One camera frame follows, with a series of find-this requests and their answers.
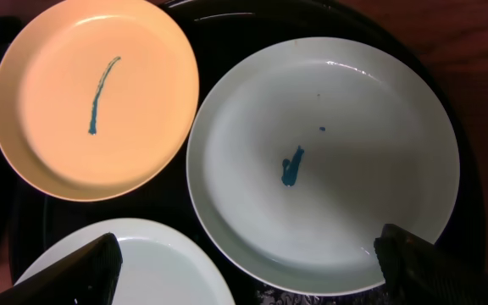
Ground pale green plate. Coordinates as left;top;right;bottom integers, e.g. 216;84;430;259
186;37;460;296

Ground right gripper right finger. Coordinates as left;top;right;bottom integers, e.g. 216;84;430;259
374;224;488;304

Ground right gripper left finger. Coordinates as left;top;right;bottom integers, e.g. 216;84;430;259
0;233;123;305

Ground yellow plate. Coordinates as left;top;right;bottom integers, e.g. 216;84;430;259
0;0;199;202

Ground light blue plate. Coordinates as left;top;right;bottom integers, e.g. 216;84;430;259
17;218;235;305

